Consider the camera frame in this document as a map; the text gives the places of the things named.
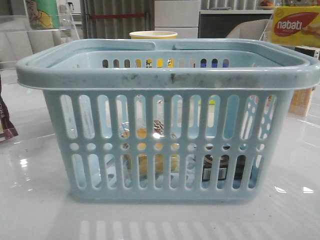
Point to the packaged bread with brown label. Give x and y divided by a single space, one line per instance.
159 161

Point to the black tissue pack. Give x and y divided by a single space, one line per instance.
208 160

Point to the light blue plastic basket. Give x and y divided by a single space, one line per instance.
214 96

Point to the yellow paper cup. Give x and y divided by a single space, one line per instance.
153 34

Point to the white cabinet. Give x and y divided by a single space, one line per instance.
180 16

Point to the beige chair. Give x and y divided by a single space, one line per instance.
252 30

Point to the orange wafer box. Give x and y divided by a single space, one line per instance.
301 102

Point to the dark red snack bag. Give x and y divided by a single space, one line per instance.
7 129

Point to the green cartoon snack package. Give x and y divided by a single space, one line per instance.
43 14

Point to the clear acrylic display shelf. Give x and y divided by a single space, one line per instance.
19 40

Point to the yellow nabati wafer box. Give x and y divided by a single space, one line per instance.
296 26

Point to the black white small box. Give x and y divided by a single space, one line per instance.
308 50

